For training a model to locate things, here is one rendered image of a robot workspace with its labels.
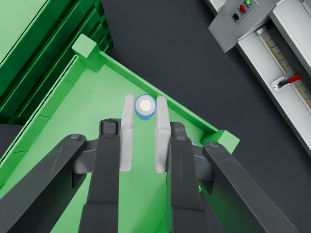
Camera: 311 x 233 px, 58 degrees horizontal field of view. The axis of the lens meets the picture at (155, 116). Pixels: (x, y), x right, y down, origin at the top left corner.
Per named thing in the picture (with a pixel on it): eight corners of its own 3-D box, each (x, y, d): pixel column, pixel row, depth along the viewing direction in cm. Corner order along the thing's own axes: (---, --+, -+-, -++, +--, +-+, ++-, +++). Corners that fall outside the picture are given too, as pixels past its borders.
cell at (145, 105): (146, 124, 29) (148, 121, 22) (132, 113, 29) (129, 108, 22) (157, 109, 29) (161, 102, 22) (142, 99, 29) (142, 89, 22)
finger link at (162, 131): (158, 130, 16) (171, 131, 16) (157, 95, 23) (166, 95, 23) (154, 173, 17) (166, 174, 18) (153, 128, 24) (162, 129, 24)
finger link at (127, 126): (130, 172, 17) (118, 171, 17) (133, 126, 24) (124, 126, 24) (133, 128, 16) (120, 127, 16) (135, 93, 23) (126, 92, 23)
